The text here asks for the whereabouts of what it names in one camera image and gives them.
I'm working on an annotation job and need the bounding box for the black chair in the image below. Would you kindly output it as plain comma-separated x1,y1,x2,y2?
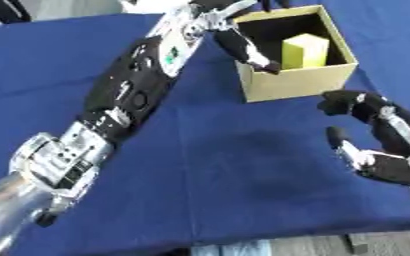
0,0,34,25

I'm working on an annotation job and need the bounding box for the yellow rectangular block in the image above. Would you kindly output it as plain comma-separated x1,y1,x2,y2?
280,32,333,70

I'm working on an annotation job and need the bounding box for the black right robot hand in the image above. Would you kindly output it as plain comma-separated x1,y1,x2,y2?
315,89,410,188

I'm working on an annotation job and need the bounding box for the tan cardboard box black inside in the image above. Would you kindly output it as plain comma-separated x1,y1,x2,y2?
231,4,361,104

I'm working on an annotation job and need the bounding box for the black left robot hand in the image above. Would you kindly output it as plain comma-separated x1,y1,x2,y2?
185,0,293,76

